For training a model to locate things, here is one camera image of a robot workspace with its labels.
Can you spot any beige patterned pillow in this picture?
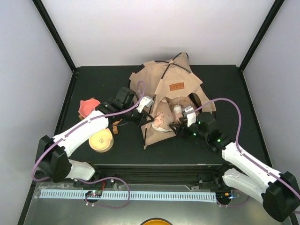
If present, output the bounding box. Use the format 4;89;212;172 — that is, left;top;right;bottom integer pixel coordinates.
151;97;195;132

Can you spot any beige pet tent fabric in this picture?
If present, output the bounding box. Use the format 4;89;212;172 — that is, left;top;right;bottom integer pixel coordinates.
128;52;217;150

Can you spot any black tent pole one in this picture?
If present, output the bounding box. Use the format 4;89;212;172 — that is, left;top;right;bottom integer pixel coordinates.
142;53;211;147

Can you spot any black tent pole two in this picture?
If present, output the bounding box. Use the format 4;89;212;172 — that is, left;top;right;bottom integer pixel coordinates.
128;52;192;91

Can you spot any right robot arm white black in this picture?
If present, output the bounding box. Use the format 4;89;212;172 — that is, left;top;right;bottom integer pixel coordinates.
169;112;300;222

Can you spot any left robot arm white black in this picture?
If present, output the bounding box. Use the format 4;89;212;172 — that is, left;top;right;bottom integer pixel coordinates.
31;81;153;187

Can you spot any yellow pet bowl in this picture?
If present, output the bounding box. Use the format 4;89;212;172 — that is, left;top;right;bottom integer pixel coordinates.
89;128;114;153

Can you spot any pink pet bowl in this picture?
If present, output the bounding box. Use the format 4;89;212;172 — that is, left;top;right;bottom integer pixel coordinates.
78;98;100;120

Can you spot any white fluffy pompom toy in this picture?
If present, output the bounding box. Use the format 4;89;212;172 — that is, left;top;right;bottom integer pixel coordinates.
173;97;182;114

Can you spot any wooden bowl stand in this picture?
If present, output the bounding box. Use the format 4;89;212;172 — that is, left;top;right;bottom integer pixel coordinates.
78;115;122;135

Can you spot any small electronics board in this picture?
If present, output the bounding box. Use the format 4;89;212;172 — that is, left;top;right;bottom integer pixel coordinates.
85;190;102;197

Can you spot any yellow round object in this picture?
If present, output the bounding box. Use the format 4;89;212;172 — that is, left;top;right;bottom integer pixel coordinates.
141;218;172;225

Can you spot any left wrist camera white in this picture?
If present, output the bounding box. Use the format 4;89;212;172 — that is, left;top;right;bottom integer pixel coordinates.
137;96;154;113

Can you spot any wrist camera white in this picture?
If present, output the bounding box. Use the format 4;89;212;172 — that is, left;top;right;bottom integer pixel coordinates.
183;106;196;127
137;96;154;113

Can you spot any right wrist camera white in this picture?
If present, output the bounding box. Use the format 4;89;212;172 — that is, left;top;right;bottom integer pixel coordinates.
183;106;196;127

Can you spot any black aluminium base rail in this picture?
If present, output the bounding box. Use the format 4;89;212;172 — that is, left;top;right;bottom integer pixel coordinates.
74;165;233;190

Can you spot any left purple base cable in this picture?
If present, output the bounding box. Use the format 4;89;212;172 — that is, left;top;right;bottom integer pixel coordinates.
75;177;131;208

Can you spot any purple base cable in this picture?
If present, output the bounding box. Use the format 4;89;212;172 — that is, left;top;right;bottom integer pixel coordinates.
75;177;131;208
215;189;251;209

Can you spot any white slotted cable duct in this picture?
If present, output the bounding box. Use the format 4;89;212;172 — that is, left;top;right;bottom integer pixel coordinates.
39;189;217;203

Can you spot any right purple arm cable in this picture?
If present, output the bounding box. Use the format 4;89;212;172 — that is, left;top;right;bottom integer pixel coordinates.
187;97;300;214

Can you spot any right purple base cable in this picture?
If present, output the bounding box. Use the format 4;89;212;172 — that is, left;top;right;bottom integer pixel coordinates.
215;189;251;209

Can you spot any left black frame post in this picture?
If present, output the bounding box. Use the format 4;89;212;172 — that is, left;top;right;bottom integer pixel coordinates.
31;0;78;75

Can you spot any black frame post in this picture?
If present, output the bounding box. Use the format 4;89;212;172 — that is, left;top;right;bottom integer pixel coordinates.
31;0;78;75
238;0;285;71

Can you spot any right black frame post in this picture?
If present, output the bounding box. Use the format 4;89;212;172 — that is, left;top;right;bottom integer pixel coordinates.
238;0;285;71

